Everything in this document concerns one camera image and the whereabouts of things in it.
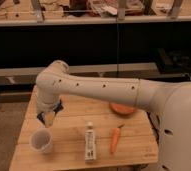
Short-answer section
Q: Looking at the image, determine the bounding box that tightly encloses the orange carrot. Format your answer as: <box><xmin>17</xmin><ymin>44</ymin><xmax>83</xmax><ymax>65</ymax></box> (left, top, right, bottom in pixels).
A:
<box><xmin>110</xmin><ymin>125</ymin><xmax>123</xmax><ymax>154</ymax></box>

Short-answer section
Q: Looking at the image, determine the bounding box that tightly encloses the white tube with cap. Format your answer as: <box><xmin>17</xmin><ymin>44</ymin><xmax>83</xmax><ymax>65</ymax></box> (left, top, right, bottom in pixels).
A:
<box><xmin>85</xmin><ymin>122</ymin><xmax>97</xmax><ymax>162</ymax></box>

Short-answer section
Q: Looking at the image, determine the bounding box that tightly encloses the long metal shelf rail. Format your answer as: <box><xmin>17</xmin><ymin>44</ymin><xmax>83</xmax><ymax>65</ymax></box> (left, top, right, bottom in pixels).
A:
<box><xmin>0</xmin><ymin>62</ymin><xmax>158</xmax><ymax>77</ymax></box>

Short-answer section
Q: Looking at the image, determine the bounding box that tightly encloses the black vertical cable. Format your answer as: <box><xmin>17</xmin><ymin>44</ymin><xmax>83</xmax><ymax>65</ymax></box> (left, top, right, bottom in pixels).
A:
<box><xmin>115</xmin><ymin>0</ymin><xmax>121</xmax><ymax>76</ymax></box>

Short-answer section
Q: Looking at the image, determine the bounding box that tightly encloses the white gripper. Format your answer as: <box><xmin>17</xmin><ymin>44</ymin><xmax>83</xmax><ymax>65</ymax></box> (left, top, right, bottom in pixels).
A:
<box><xmin>36</xmin><ymin>100</ymin><xmax>63</xmax><ymax>122</ymax></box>

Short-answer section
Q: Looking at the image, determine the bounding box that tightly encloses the orange round plate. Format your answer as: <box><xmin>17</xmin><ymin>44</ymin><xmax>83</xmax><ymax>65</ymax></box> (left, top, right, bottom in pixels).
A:
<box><xmin>109</xmin><ymin>103</ymin><xmax>136</xmax><ymax>116</ymax></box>

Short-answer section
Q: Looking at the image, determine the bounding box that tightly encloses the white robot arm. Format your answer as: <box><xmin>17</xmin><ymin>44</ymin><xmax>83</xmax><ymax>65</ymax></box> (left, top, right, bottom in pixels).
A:
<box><xmin>36</xmin><ymin>60</ymin><xmax>191</xmax><ymax>171</ymax></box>

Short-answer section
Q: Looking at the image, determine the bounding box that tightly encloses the wooden table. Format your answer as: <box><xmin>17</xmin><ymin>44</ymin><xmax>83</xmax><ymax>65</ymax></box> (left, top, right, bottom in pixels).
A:
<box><xmin>9</xmin><ymin>90</ymin><xmax>158</xmax><ymax>171</ymax></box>

